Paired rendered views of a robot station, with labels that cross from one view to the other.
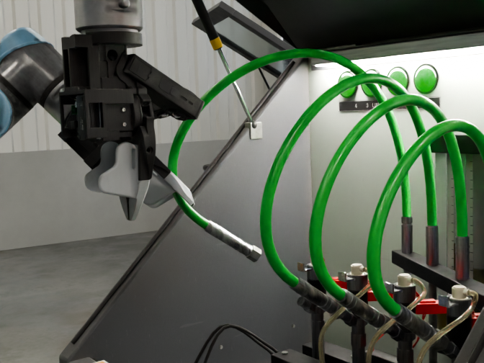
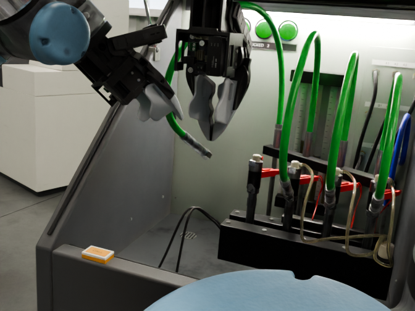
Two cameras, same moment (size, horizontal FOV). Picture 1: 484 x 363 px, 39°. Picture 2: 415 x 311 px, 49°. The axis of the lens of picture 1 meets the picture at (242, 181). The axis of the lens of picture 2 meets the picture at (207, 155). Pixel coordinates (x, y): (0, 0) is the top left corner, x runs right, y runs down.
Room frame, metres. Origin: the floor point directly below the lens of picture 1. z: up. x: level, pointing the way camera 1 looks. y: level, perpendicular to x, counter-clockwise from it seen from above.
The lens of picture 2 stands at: (0.26, 0.49, 1.37)
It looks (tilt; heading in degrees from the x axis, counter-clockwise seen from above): 15 degrees down; 326
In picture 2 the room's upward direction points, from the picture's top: 4 degrees clockwise
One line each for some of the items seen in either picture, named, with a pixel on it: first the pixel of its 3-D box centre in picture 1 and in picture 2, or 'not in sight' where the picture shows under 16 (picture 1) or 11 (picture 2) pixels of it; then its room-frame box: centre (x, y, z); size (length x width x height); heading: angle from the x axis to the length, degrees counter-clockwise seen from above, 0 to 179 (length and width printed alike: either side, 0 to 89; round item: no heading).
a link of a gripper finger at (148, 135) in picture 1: (138, 141); (232, 77); (0.77, 0.12, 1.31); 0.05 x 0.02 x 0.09; 37
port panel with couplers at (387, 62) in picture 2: not in sight; (386, 115); (0.92, -0.46, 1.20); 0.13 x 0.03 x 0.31; 37
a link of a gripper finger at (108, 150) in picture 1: (109, 181); (199, 108); (0.78, 0.15, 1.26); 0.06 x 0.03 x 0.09; 127
